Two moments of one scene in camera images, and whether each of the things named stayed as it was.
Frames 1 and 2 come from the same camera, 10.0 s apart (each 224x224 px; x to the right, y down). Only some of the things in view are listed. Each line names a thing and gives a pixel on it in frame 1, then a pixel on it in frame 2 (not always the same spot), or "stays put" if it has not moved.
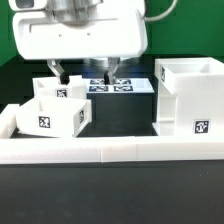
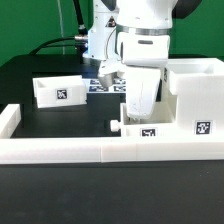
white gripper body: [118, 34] → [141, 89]
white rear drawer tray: [53, 87] stays put
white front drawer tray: [54, 116] → [162, 124]
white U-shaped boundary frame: [103, 149] stays put
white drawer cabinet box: [190, 97] stays put
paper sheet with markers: [121, 86] stays put
